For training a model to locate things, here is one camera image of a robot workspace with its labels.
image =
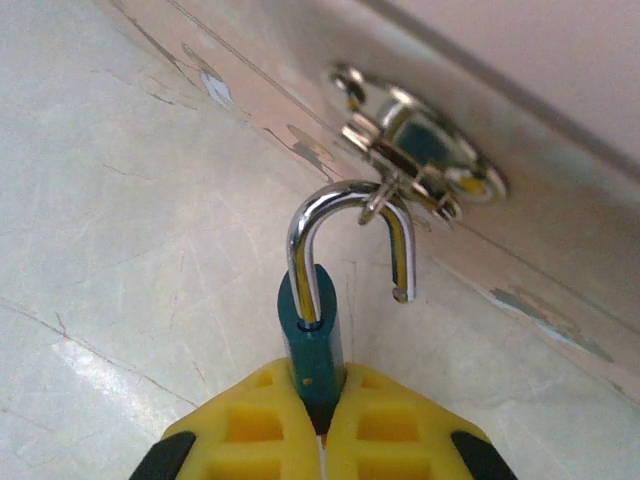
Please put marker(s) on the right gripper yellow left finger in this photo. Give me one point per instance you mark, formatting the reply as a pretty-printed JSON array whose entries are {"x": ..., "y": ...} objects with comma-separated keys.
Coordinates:
[{"x": 250, "y": 435}]

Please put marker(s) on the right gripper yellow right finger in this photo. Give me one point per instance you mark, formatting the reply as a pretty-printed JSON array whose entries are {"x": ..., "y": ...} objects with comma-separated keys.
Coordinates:
[{"x": 400, "y": 430}]

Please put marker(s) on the teal padlock with silver shackle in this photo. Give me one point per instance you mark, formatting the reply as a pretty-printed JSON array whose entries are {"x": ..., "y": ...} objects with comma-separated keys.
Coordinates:
[{"x": 312, "y": 350}]

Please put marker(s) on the silver box latch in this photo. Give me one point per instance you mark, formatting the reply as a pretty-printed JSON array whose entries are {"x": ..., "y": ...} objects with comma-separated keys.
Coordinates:
[{"x": 430, "y": 145}]

